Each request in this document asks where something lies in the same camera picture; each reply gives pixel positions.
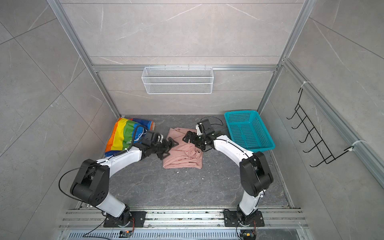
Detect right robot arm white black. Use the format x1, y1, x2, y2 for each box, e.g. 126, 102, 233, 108
183, 131, 274, 226

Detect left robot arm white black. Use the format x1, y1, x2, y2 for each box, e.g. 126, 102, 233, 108
70, 138, 179, 227

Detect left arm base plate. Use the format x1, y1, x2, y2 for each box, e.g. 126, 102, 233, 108
103, 211, 147, 228

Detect rainbow coloured shorts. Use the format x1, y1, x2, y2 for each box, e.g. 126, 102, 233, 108
104, 118, 155, 158

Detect teal plastic basket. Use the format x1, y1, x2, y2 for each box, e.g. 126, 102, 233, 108
224, 111, 276, 153

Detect white wire mesh basket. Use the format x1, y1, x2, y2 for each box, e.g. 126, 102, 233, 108
142, 67, 214, 95

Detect aluminium mounting rail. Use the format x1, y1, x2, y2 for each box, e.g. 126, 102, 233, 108
58, 208, 310, 232

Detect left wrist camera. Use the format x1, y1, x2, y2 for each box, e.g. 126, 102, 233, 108
142, 131, 164, 146

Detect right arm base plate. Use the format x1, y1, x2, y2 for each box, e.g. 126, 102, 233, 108
223, 209, 265, 228

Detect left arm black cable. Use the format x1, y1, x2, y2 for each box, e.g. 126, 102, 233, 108
58, 124, 149, 202

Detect black wire hook rack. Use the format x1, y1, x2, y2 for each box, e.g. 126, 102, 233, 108
286, 88, 355, 168

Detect aluminium frame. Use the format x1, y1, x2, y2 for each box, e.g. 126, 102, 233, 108
48, 1, 384, 186

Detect pink shorts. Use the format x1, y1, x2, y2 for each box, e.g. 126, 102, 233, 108
163, 128, 203, 169

